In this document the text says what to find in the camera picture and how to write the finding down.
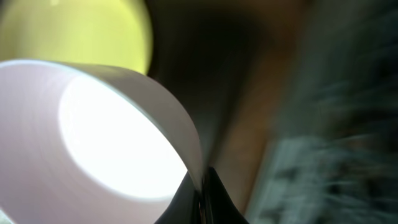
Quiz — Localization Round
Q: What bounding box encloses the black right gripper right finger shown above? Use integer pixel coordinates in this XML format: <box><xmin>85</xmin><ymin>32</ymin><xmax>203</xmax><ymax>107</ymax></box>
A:
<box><xmin>202</xmin><ymin>167</ymin><xmax>248</xmax><ymax>224</ymax></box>

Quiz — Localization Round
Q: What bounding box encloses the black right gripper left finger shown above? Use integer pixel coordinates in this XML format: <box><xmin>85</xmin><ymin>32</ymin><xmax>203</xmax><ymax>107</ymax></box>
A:
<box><xmin>155</xmin><ymin>173</ymin><xmax>201</xmax><ymax>224</ymax></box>

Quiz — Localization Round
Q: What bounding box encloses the grey dishwasher rack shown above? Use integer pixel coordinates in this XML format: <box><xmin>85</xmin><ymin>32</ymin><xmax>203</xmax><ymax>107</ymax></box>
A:
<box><xmin>246</xmin><ymin>0</ymin><xmax>397</xmax><ymax>224</ymax></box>

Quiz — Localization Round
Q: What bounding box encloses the brown serving tray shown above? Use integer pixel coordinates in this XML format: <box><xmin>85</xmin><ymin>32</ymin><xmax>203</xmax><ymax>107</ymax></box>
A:
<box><xmin>144</xmin><ymin>0</ymin><xmax>280</xmax><ymax>175</ymax></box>

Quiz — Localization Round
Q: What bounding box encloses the yellow plate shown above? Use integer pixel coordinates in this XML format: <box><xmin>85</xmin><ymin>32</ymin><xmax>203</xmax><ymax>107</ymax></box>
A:
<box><xmin>1</xmin><ymin>0</ymin><xmax>153</xmax><ymax>75</ymax></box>

